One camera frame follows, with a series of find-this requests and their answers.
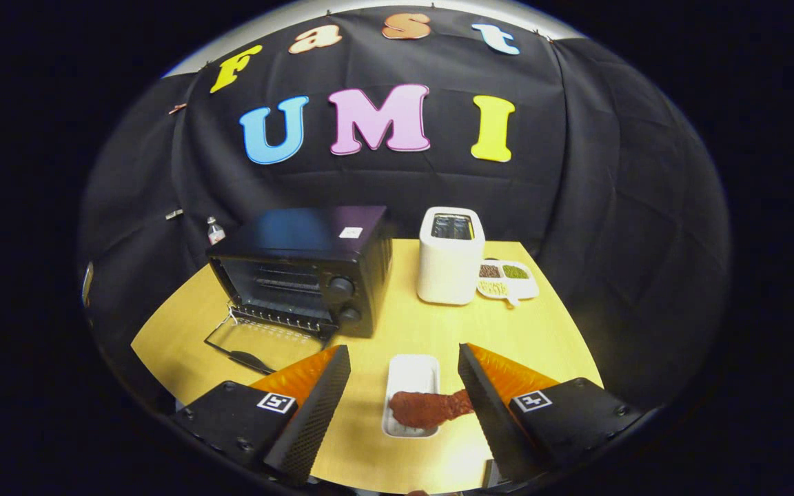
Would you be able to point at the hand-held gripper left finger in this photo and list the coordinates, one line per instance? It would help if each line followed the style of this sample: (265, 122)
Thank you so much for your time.
(314, 413)

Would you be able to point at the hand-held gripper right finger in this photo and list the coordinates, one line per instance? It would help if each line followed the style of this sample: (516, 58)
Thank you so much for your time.
(490, 413)

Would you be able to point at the brown roasted meat piece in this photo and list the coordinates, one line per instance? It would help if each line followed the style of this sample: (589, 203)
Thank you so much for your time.
(424, 408)

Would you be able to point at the black toaster oven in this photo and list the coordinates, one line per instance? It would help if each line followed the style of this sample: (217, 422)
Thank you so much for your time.
(300, 234)

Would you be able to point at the white bread toaster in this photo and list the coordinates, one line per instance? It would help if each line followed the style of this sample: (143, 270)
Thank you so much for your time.
(449, 272)

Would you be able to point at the white ribbed tray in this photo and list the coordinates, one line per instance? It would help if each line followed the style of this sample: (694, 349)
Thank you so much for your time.
(412, 375)

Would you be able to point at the white divided snack dish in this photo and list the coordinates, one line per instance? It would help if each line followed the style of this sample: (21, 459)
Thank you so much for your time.
(511, 282)

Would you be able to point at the clear plastic bottle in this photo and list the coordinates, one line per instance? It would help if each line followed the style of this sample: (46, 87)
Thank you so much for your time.
(215, 233)

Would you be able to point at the black backdrop cloth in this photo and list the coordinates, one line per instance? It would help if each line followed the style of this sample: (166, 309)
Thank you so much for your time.
(611, 207)

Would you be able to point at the silver cloth clip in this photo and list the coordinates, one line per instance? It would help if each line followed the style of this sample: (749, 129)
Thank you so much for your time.
(174, 214)

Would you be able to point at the pink cloth clip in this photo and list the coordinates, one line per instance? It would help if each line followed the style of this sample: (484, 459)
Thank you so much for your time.
(177, 108)

